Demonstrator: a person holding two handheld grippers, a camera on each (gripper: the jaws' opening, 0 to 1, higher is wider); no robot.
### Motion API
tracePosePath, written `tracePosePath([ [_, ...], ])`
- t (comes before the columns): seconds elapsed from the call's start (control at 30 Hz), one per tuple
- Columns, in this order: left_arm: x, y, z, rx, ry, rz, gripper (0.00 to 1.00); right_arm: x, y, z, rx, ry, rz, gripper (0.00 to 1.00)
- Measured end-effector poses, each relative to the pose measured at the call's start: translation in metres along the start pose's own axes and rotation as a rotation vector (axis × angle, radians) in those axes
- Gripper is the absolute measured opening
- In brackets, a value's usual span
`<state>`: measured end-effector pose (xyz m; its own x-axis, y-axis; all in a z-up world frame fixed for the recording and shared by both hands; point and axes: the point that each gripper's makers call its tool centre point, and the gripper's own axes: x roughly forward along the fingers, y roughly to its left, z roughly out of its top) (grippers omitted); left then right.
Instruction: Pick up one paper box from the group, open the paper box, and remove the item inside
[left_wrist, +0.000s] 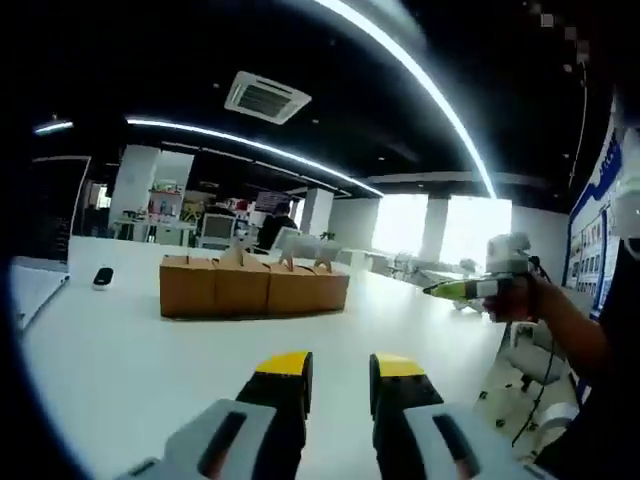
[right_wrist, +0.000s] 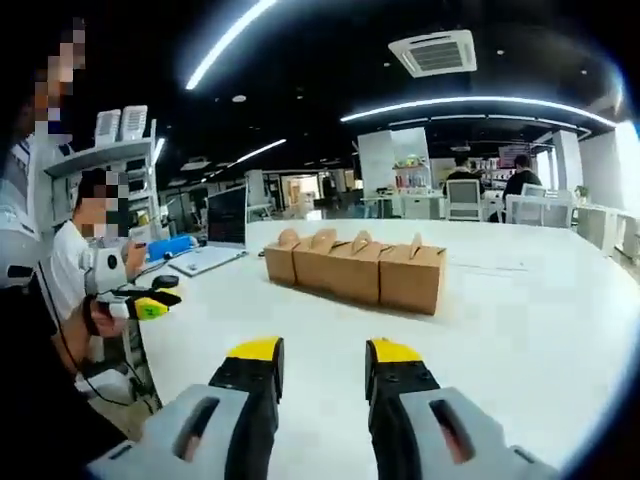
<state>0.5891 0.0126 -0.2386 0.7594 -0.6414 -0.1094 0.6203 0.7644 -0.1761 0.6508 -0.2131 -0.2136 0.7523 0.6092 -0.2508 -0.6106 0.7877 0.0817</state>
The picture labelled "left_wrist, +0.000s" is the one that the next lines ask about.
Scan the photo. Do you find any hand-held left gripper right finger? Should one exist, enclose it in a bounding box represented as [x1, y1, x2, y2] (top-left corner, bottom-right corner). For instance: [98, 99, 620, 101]
[368, 352, 554, 480]

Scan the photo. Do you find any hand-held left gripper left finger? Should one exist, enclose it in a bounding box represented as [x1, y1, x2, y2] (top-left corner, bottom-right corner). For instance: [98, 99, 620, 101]
[114, 351, 315, 480]

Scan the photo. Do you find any white open laptop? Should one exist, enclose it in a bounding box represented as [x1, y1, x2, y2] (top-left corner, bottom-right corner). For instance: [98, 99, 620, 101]
[9, 155, 92, 332]

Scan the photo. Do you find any person's right hand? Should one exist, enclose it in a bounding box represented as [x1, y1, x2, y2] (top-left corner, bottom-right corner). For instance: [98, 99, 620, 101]
[482, 274, 552, 325]

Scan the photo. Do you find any white chair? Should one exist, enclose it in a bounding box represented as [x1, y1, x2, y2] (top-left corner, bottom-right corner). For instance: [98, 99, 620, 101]
[499, 322, 569, 389]

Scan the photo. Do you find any long ceiling light strip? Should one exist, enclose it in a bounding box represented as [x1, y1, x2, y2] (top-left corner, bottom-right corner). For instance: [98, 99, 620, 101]
[314, 0, 499, 201]

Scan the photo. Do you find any grey computer monitor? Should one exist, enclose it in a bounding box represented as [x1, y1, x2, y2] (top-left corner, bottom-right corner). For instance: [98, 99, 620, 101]
[198, 212, 237, 250]

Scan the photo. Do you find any shelf with colourful items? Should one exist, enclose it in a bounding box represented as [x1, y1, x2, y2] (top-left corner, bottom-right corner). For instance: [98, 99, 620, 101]
[147, 187, 184, 227]

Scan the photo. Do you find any ceiling air vent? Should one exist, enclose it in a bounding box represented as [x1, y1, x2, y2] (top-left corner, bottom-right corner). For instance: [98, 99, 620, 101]
[223, 70, 313, 126]

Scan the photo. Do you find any short ceiling light strip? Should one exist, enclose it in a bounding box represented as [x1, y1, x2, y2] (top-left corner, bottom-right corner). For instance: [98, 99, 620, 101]
[33, 119, 75, 136]

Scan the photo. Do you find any wall poster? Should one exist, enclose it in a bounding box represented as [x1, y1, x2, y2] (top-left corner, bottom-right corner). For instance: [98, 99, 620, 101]
[564, 114, 627, 321]

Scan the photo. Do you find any black cable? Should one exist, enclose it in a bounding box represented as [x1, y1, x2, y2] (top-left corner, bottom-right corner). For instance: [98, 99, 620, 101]
[509, 254, 557, 447]

